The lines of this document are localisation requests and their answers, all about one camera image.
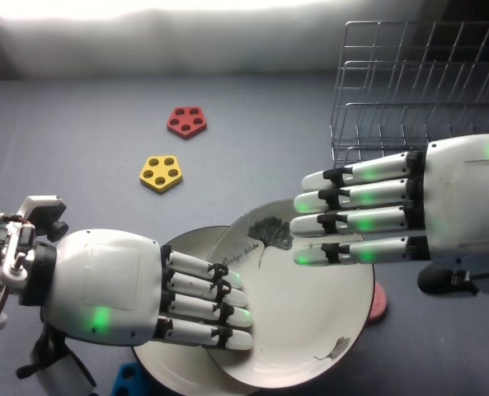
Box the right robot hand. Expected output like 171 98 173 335
289 134 489 296

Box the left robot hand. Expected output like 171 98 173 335
15 229 254 396

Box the white plate with leaf print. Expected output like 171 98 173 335
205 199 378 389

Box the blue block with holes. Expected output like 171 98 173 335
111 361 155 396

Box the black rimmed white bowl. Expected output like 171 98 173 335
130 224 272 396

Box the yellow pentagon block with holes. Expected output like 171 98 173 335
139 154 184 194

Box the pink round disc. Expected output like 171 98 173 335
366 280 390 328

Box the grey table cloth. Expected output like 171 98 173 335
0 72 489 396

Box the red pentagon block with holes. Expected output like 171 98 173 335
166 106 209 140

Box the white backdrop sheet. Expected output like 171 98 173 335
0 0 489 83

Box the black wrist camera white mount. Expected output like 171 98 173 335
15 195 70 243

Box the metal wire dish rack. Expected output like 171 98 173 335
329 20 489 169

